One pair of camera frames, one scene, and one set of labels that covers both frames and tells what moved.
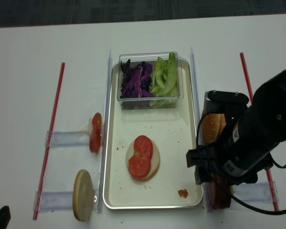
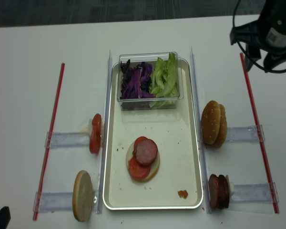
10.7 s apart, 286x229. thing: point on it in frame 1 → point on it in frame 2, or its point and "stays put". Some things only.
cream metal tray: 151,159 stays put
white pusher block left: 90,123 stays put
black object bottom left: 1,220 stays put
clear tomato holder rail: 68,138 stays put
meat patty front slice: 218,192 → 147,150
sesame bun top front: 210,127 stays put
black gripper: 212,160 → 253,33
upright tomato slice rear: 97,122 stays put
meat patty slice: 224,198 → 214,191
